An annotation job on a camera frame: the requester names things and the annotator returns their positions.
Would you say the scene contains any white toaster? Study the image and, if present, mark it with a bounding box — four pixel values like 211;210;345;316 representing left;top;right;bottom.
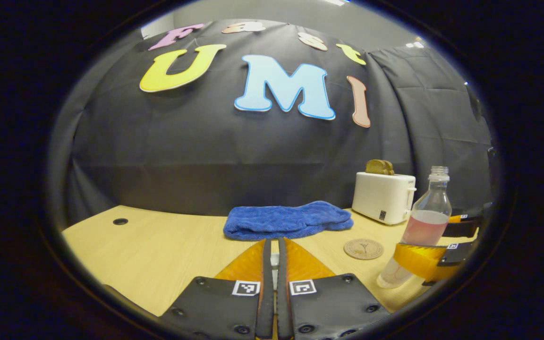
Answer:
351;171;417;225

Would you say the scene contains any black backdrop cloth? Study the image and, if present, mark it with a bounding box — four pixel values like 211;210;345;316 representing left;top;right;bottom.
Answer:
48;19;494;227

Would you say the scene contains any clear plastic water bottle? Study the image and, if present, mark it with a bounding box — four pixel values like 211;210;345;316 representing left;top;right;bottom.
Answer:
377;166;453;289

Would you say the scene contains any blue towel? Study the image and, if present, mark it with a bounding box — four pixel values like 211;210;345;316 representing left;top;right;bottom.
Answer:
223;201;354;241

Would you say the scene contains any round cork coaster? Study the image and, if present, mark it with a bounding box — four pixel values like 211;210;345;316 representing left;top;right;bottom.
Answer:
343;238;384;260

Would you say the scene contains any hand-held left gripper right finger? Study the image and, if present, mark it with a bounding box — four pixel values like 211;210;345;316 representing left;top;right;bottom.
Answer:
277;237;391;340

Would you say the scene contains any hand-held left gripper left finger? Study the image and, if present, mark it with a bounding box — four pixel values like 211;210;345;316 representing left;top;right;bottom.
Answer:
159;238;275;340

